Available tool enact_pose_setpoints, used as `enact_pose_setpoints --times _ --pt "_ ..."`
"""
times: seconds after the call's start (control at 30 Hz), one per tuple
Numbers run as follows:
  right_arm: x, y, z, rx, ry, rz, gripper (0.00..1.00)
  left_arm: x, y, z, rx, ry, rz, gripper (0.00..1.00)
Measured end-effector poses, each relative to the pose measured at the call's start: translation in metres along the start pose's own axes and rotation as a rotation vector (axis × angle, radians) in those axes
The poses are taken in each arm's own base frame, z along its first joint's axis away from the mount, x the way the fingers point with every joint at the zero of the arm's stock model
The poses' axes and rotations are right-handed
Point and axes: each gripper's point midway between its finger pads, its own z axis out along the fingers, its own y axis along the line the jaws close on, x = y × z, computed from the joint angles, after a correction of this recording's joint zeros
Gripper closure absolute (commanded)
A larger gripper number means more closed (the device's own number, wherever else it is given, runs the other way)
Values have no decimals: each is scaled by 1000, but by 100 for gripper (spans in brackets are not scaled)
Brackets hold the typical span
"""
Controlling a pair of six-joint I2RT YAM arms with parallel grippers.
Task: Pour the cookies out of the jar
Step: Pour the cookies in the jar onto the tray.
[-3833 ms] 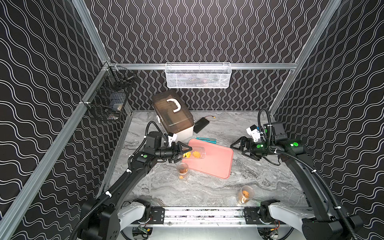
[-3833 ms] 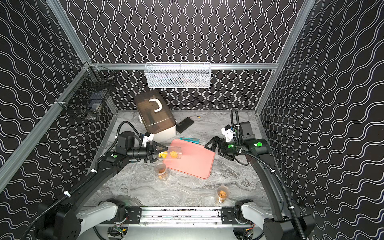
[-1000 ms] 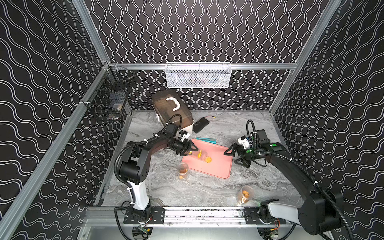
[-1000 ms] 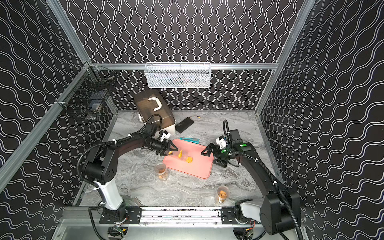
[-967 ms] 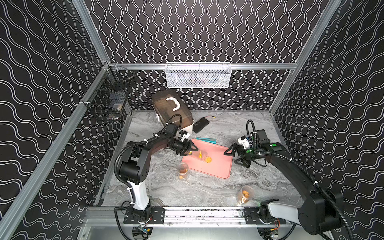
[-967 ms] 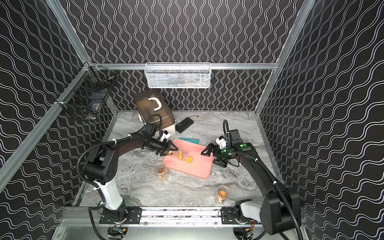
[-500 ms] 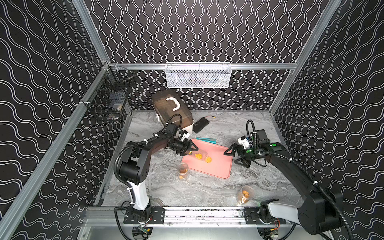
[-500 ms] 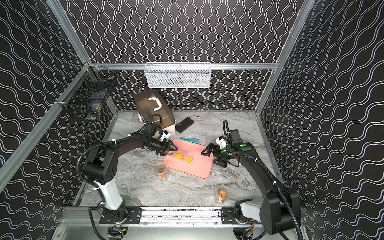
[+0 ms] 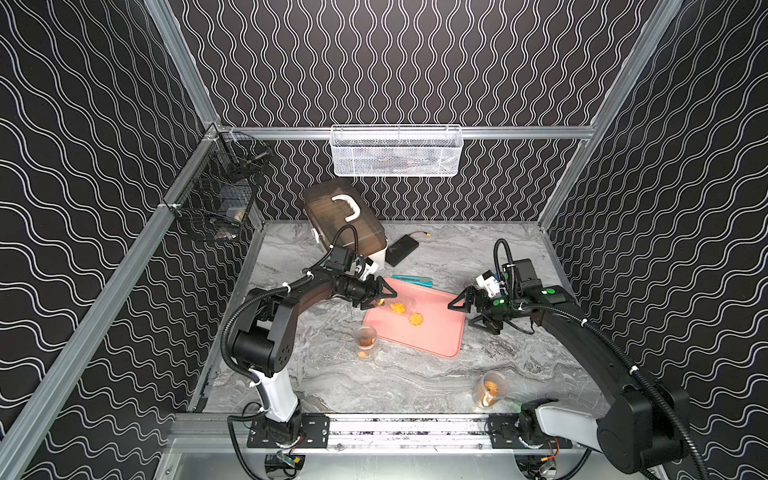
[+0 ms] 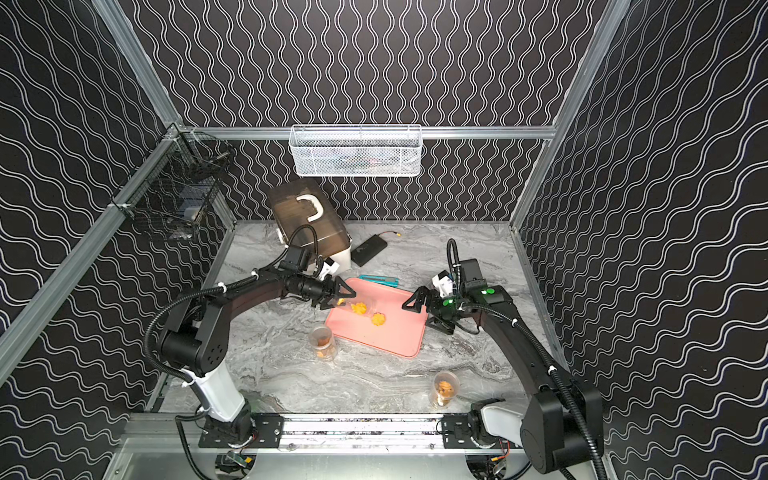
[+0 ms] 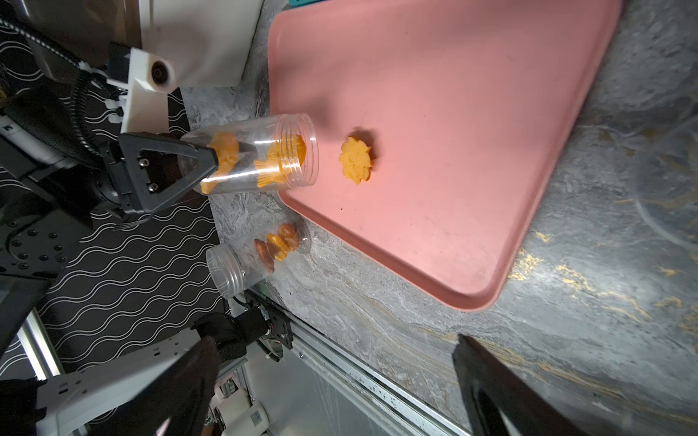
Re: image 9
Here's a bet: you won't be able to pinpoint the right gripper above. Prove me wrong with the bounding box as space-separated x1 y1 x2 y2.
446 287 519 330

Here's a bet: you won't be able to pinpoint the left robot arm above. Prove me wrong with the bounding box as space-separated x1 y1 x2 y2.
220 225 397 448

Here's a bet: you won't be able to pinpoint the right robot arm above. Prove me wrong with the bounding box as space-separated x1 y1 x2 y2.
447 257 708 479

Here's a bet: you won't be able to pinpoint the clear jar dark cookies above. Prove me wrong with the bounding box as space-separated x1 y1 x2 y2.
353 325 378 360

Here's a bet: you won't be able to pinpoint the pink plastic tray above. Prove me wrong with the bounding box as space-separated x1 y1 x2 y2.
363 278 466 358

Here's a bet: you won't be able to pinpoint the black battery pack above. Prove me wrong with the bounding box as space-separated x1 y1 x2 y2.
385 234 420 267

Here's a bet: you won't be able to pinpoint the teal utility knife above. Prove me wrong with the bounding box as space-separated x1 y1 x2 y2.
392 274 433 288

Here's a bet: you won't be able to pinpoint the white box brown lid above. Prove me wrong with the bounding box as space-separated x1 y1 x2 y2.
303 178 388 269

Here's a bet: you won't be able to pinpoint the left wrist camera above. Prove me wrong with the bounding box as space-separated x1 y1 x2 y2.
353 255 379 280

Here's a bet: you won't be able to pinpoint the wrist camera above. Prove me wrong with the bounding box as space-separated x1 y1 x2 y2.
353 255 379 280
475 270 502 298

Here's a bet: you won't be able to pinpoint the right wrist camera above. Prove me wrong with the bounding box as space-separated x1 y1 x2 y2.
475 270 502 298

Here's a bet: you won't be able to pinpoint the clear jar near rail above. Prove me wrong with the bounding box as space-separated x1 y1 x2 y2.
472 370 510 408

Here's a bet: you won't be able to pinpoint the white mesh wall basket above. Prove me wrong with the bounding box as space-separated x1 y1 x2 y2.
329 124 464 177

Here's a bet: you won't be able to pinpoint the black wire wall basket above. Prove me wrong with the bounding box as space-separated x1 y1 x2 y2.
172 130 273 243

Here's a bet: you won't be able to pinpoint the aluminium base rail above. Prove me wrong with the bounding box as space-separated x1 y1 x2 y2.
167 412 655 454

